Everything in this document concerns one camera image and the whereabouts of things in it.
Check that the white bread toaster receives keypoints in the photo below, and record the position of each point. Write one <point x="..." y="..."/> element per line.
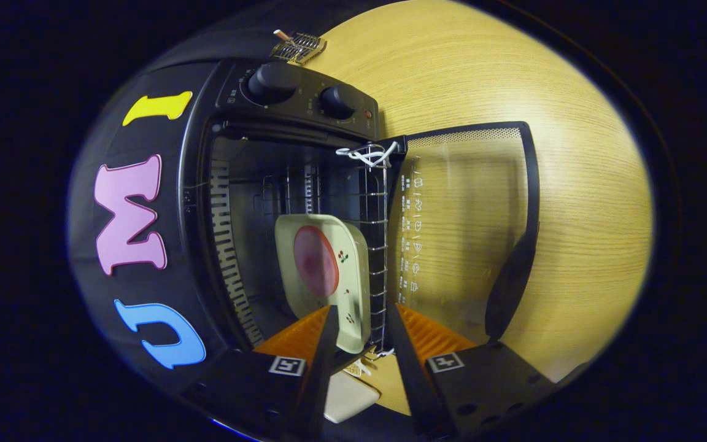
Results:
<point x="347" y="399"/>

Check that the black toaster oven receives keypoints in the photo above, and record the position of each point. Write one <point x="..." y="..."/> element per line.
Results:
<point x="200" y="245"/>

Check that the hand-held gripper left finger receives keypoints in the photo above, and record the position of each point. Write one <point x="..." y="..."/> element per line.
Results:
<point x="316" y="380"/>

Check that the small white tube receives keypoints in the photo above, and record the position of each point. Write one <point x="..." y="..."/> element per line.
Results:
<point x="281" y="34"/>

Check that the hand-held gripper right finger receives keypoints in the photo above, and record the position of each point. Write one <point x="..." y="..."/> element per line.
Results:
<point x="412" y="380"/>

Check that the pink round ham slice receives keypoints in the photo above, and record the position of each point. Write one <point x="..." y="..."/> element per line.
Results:
<point x="316" y="261"/>

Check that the cream square plate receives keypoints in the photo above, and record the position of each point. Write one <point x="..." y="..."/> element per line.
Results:
<point x="353" y="288"/>

